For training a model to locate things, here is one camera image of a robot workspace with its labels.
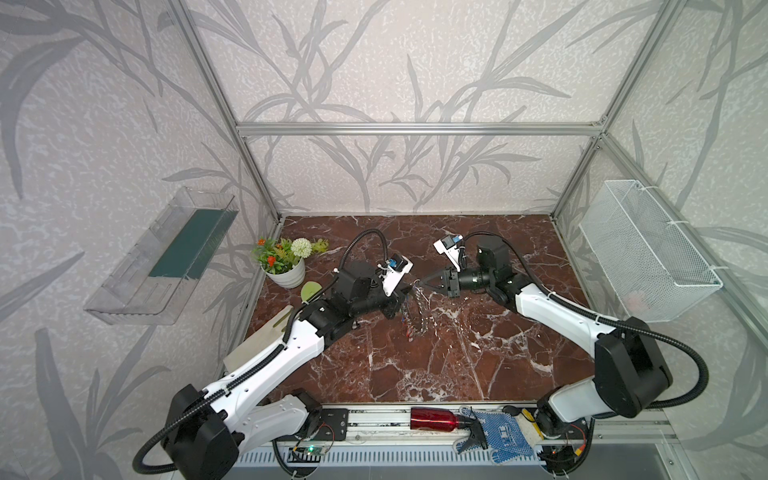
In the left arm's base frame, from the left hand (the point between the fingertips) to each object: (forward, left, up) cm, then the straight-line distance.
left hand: (414, 280), depth 74 cm
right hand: (+2, -3, -1) cm, 3 cm away
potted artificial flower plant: (+12, +39, -11) cm, 42 cm away
